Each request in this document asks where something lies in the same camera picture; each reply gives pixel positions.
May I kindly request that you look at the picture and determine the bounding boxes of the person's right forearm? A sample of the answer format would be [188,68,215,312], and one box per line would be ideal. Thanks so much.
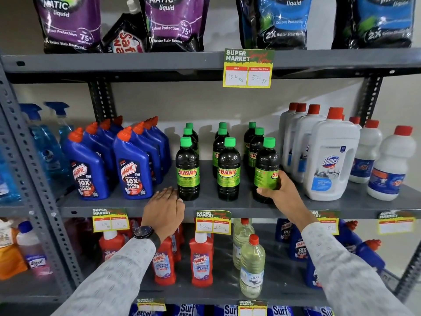
[301,222,416,316]

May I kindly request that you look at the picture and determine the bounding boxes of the group of red white-capped bottles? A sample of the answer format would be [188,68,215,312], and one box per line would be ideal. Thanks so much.
[71,218,214,288]

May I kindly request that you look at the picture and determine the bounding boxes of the blue liquid refill bottle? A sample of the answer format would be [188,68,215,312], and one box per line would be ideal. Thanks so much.
[0,151,22,204]

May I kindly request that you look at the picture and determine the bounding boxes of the purple detergent pouch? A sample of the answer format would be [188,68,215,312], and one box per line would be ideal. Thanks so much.
[139,0,211,52]
[32,0,103,54]

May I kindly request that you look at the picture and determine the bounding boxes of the blue spray bottle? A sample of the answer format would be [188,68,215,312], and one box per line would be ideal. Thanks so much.
[44,102,75,143]
[19,103,68,183]

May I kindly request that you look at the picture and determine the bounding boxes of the person's right hand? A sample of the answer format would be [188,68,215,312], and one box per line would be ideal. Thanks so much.
[257,170,318,233]

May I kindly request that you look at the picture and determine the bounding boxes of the yellow green price tag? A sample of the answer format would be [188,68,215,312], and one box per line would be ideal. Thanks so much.
[137,298,167,312]
[195,210,232,235]
[223,48,275,88]
[377,210,416,235]
[238,300,268,316]
[310,210,340,236]
[92,208,130,233]

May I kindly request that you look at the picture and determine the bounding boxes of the white labelled bottle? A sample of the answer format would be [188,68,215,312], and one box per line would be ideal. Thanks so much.
[0,219,14,249]

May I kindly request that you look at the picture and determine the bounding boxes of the black pouch with white cap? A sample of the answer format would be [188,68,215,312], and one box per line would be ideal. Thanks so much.
[102,0,148,54]

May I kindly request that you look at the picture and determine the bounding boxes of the person's left hand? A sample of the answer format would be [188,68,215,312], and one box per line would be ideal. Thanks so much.
[141,187,186,242]

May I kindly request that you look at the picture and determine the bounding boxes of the cluster of blue cleaner bottles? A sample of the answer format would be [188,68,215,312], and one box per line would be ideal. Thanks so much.
[276,219,386,289]

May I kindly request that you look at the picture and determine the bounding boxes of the blue detergent pouch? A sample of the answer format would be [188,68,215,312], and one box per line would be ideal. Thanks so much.
[332,0,417,50]
[235,0,313,50]

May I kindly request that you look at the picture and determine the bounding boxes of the grey metal shelf rack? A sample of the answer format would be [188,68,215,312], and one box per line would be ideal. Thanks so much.
[0,47,421,316]

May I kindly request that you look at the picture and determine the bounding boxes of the clear liquid bottle red cap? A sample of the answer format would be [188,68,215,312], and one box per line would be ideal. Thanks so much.
[232,218,256,270]
[239,234,266,299]

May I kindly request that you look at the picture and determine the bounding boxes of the rows of dark green-capped bottles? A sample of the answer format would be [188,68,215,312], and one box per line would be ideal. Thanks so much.
[175,122,266,202]

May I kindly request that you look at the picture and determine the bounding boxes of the person's left forearm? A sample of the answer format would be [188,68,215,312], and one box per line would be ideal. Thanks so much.
[52,238,157,316]

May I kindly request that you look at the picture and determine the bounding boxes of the large white jug red cap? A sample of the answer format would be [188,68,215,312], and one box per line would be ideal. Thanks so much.
[303,107,361,202]
[282,103,308,175]
[291,104,327,183]
[278,102,298,162]

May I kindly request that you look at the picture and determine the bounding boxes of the row of blue detergent packets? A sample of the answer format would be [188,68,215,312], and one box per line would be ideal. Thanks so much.
[128,304,335,316]

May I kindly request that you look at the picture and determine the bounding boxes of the pink bottle blue cap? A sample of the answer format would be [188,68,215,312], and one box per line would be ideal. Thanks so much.
[16,221,52,277]

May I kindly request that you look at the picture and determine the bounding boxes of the dark cleaner bottle green cap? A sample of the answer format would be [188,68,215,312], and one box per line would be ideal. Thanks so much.
[253,137,281,204]

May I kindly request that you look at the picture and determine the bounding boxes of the group of blue orange-capped bottles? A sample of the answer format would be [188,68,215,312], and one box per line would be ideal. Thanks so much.
[62,116,172,201]

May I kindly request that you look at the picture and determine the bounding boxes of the orange bottle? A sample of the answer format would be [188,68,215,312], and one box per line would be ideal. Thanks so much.
[0,227,29,281]

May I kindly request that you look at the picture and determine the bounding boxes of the black wrist watch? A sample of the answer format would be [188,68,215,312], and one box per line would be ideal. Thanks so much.
[133,226,162,251]

